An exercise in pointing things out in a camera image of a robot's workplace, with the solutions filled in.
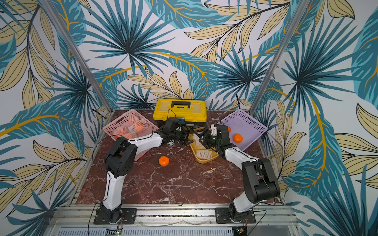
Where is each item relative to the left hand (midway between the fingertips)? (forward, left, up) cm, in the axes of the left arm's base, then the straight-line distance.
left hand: (197, 136), depth 90 cm
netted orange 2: (+11, +40, -6) cm, 42 cm away
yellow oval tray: (-3, +1, -10) cm, 10 cm away
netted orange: (+5, -28, -9) cm, 30 cm away
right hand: (0, 0, +2) cm, 2 cm away
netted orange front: (-13, +20, -9) cm, 25 cm away
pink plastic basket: (+10, +53, -7) cm, 55 cm away
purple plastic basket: (+21, -34, -12) cm, 42 cm away
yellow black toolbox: (+15, +4, +5) cm, 16 cm away
